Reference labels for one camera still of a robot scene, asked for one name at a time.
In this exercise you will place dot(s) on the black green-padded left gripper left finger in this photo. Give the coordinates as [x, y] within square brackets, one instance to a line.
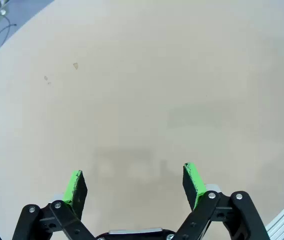
[59, 215]

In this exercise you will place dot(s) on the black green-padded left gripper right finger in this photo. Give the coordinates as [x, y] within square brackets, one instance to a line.
[207, 207]

